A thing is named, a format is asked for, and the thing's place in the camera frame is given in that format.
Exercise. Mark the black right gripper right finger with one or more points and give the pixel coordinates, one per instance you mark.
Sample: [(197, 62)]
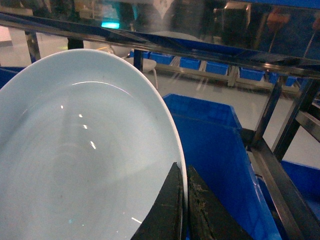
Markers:
[(208, 218)]

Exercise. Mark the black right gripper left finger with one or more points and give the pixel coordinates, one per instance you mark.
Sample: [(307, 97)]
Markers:
[(166, 219)]

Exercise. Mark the light blue round tray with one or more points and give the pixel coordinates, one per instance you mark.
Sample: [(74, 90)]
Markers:
[(86, 143)]

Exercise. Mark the large blue crate on shelf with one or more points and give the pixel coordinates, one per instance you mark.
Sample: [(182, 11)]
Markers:
[(211, 141)]

